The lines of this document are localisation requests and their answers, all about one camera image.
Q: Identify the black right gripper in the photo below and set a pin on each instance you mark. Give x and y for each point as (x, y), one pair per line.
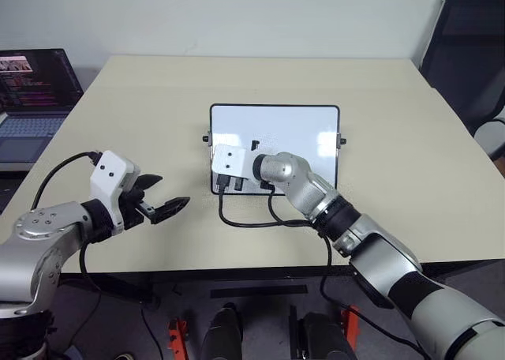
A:
(238, 184)

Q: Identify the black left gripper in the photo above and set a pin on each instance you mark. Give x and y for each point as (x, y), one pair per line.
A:
(132, 216)

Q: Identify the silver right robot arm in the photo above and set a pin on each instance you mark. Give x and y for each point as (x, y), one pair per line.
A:
(378, 265)

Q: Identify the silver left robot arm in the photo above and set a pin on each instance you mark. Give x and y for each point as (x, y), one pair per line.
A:
(27, 257)

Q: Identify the black framed whiteboard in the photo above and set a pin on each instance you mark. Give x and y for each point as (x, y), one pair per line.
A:
(284, 127)

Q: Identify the black table crossbar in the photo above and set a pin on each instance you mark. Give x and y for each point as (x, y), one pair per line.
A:
(258, 291)

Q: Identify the orange black clamp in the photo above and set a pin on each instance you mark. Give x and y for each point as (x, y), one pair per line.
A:
(350, 320)
(175, 332)

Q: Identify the dark rounded shape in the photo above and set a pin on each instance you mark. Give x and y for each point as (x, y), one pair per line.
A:
(221, 332)
(325, 338)

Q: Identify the open laptop computer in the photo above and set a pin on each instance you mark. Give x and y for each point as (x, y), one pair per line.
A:
(31, 83)

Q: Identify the black mesh office chair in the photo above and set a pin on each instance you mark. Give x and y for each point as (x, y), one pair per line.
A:
(465, 52)

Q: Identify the light grey chair armrest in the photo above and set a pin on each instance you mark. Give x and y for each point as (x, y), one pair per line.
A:
(493, 135)

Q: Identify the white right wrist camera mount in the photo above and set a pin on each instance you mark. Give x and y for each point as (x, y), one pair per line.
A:
(234, 162)

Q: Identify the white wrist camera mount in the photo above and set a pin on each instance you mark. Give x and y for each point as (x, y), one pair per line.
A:
(108, 178)
(234, 162)

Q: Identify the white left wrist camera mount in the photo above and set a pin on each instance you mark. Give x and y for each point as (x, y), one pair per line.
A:
(108, 178)

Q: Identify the black table leg frame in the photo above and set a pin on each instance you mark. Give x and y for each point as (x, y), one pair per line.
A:
(118, 291)

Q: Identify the black upright bracket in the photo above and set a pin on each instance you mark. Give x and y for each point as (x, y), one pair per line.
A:
(294, 328)

